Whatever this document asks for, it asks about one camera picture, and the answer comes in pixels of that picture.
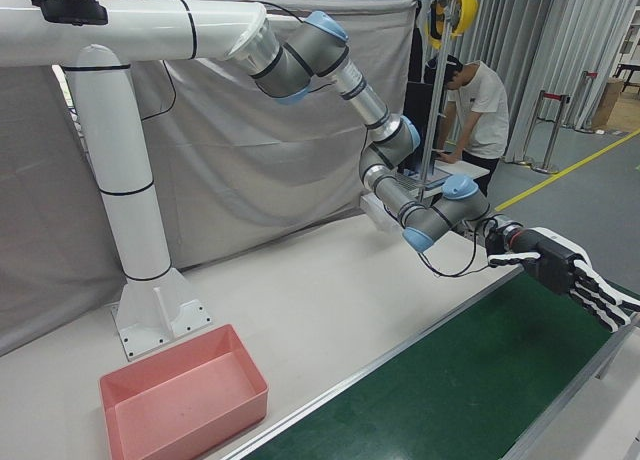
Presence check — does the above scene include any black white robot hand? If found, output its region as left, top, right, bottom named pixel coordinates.
left=485, top=224, right=640, bottom=335

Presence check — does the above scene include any pink plastic basket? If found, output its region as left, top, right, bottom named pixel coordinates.
left=98, top=323, right=271, bottom=460

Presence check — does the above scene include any white small desk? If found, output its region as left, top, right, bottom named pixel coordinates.
left=399, top=157, right=492, bottom=201

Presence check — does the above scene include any green conveyor belt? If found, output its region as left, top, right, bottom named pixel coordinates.
left=212, top=259, right=640, bottom=460

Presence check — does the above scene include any silver laptop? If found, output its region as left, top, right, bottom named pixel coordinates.
left=394, top=172, right=446, bottom=194

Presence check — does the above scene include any person in white t-shirt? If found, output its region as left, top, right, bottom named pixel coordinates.
left=424, top=54, right=511, bottom=199

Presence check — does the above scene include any cardboard box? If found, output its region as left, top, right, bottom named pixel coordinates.
left=594, top=77, right=626, bottom=131

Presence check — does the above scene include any black computer monitor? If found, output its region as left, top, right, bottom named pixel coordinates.
left=403, top=79, right=435, bottom=174

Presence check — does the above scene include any white pleated curtain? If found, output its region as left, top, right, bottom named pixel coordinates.
left=474, top=0, right=640, bottom=166

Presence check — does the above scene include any yellow hard hat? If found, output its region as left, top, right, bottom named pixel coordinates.
left=424, top=0, right=446, bottom=51
left=444, top=0, right=480, bottom=39

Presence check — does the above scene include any grey fabric curtain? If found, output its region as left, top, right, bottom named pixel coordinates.
left=0, top=0, right=419, bottom=357

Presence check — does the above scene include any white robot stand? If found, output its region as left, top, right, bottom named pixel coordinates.
left=0, top=0, right=269, bottom=364

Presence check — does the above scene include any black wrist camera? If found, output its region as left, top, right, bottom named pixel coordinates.
left=483, top=218, right=511, bottom=255

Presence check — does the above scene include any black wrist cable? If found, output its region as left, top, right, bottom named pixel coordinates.
left=413, top=217, right=496, bottom=279

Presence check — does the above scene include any chrome stanchion post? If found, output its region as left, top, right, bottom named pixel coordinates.
left=532, top=94, right=571, bottom=175
left=574, top=69, right=601, bottom=134
left=519, top=90, right=547, bottom=167

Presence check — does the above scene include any black stand cable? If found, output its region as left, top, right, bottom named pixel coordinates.
left=141, top=59, right=177, bottom=121

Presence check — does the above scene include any black camera on stand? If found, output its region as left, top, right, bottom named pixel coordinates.
left=27, top=0, right=109, bottom=26

